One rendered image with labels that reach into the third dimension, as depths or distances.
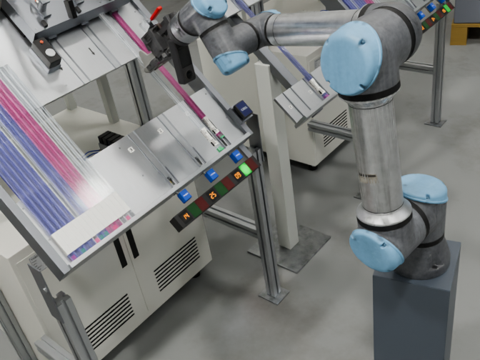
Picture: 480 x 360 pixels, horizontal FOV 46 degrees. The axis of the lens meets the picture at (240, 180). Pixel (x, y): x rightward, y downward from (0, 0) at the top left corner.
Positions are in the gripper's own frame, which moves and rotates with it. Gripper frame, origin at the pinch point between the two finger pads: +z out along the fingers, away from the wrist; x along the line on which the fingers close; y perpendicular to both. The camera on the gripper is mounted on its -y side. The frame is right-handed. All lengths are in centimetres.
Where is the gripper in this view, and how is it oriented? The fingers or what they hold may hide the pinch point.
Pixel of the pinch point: (151, 70)
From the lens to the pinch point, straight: 157.8
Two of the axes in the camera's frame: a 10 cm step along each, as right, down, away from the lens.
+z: -5.6, 2.5, 7.9
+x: -6.2, 5.0, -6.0
